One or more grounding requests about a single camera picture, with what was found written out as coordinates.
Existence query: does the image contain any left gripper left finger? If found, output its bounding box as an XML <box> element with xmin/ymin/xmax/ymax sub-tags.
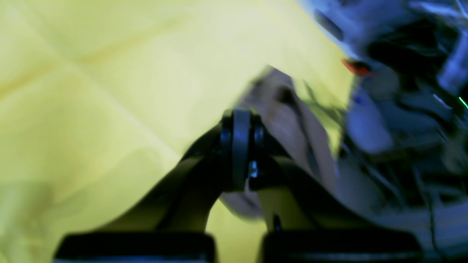
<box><xmin>53</xmin><ymin>109</ymin><xmax>241</xmax><ymax>263</ymax></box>

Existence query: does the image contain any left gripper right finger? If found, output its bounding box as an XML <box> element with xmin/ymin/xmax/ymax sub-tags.
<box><xmin>241</xmin><ymin>110</ymin><xmax>423</xmax><ymax>263</ymax></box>

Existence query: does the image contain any brown T-shirt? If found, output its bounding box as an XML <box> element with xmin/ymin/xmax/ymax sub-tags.
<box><xmin>236</xmin><ymin>67</ymin><xmax>385</xmax><ymax>214</ymax></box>

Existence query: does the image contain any yellow table cloth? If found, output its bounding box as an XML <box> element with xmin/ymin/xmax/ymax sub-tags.
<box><xmin>0</xmin><ymin>0</ymin><xmax>352</xmax><ymax>263</ymax></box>

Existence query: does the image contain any blue red table clamp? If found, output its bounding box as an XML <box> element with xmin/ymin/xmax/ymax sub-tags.
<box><xmin>341</xmin><ymin>58</ymin><xmax>375</xmax><ymax>77</ymax></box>

